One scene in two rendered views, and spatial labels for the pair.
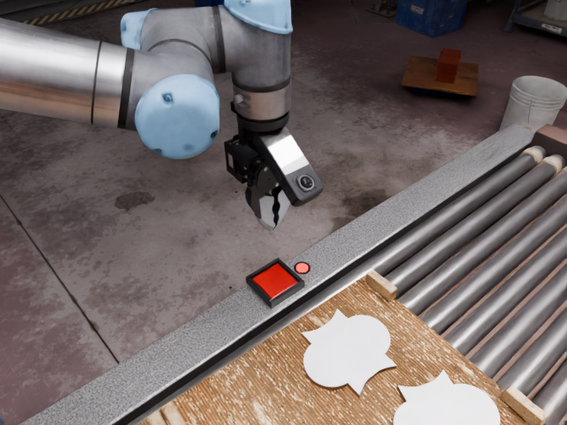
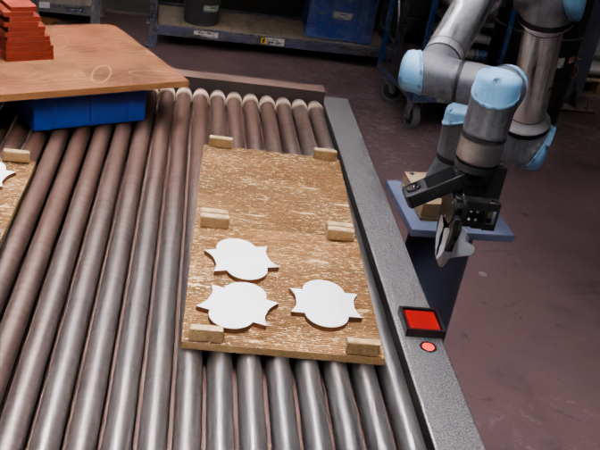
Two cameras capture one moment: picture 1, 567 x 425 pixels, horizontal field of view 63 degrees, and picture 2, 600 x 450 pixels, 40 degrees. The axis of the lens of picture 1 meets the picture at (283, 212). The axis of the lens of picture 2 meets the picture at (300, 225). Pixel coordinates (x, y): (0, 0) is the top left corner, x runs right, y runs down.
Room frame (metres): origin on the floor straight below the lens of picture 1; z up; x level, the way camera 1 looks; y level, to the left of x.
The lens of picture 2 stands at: (0.95, -1.24, 1.78)
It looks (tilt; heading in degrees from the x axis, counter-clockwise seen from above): 28 degrees down; 120
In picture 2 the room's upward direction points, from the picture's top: 10 degrees clockwise
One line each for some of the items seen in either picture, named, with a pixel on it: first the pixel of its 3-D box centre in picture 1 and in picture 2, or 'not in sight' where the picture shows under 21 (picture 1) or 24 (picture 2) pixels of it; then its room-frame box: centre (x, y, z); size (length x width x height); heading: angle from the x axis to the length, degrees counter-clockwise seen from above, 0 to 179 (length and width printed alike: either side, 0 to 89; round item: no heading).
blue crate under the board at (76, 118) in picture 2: not in sight; (70, 87); (-0.64, 0.22, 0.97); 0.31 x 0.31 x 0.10; 69
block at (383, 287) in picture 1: (380, 285); (362, 346); (0.51, -0.17, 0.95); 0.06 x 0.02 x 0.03; 37
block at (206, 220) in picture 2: not in sight; (214, 220); (0.06, -0.02, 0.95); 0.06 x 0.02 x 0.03; 37
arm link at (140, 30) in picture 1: (175, 50); (493, 88); (0.52, 0.12, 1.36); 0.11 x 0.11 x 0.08; 11
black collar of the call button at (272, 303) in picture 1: (275, 282); (421, 321); (0.54, 0.02, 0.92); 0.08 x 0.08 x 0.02; 39
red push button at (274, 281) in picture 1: (275, 282); (420, 322); (0.54, 0.02, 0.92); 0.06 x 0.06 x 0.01; 39
